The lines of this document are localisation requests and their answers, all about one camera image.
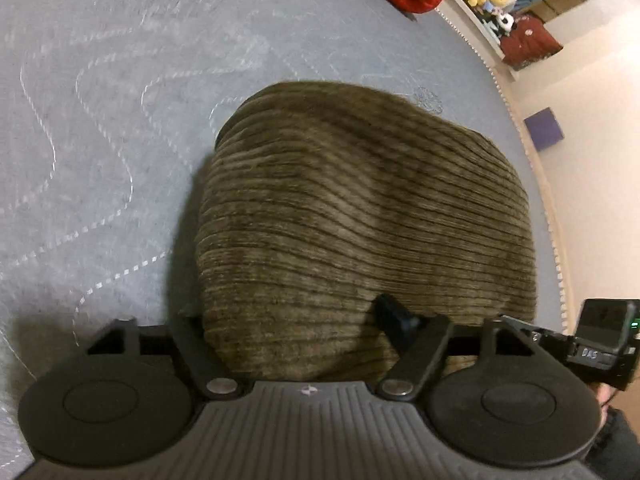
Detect grey quilted mattress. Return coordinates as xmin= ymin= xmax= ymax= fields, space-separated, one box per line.
xmin=0 ymin=0 xmax=572 ymax=480

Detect panda plush toy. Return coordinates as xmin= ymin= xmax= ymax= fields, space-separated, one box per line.
xmin=490 ymin=12 xmax=519 ymax=37

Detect purple box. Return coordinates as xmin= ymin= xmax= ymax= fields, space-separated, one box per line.
xmin=523 ymin=106 xmax=565 ymax=151

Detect person's right forearm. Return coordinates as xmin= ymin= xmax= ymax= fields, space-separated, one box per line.
xmin=584 ymin=382 xmax=640 ymax=480

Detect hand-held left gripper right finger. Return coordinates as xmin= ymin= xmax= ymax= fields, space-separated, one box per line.
xmin=375 ymin=293 xmax=557 ymax=402

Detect olive corduroy pants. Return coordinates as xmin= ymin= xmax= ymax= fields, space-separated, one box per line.
xmin=196 ymin=80 xmax=539 ymax=384

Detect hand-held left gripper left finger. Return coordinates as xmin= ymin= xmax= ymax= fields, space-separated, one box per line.
xmin=87 ymin=309 xmax=239 ymax=402

